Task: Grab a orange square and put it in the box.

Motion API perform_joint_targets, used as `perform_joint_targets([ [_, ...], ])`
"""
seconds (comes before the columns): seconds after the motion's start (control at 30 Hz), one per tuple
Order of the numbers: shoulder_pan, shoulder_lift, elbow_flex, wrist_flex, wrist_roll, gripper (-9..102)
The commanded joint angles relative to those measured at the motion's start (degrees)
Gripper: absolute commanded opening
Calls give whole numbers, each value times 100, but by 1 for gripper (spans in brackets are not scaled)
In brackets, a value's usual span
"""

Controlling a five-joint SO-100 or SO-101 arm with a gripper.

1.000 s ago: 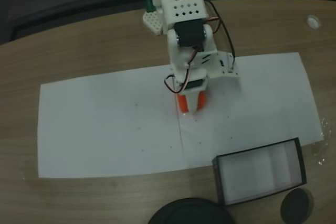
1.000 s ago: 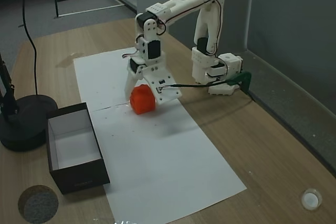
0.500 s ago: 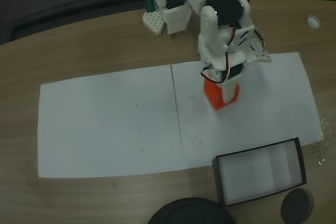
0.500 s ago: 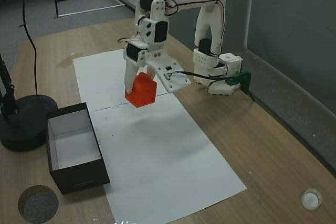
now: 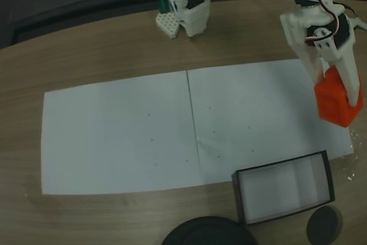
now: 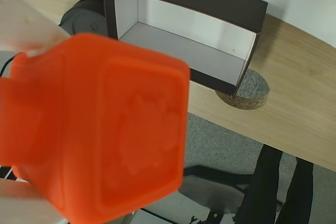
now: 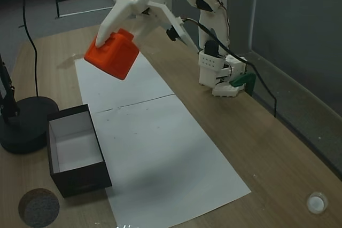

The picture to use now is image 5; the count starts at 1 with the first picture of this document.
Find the orange cube with cross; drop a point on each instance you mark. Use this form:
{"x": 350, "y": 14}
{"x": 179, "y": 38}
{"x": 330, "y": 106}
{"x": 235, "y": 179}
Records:
{"x": 329, "y": 104}

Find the brown box white inside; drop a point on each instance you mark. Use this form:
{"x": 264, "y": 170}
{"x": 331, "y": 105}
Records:
{"x": 272, "y": 190}

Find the white paper sheet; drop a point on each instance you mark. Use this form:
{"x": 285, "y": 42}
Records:
{"x": 258, "y": 107}
{"x": 114, "y": 136}

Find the small black round object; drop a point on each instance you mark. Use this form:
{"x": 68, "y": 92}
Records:
{"x": 324, "y": 225}

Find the large black round object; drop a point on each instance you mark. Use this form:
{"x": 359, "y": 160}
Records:
{"x": 206, "y": 232}

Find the white perforated base plate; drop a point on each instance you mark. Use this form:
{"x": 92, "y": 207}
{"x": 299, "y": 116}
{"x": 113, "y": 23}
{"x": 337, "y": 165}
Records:
{"x": 167, "y": 25}

